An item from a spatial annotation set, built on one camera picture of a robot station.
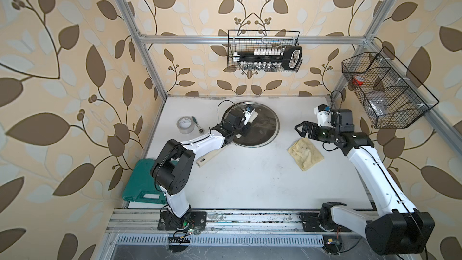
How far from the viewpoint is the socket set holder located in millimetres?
823

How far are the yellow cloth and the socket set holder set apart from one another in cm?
41

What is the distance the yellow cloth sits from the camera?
2.97ft
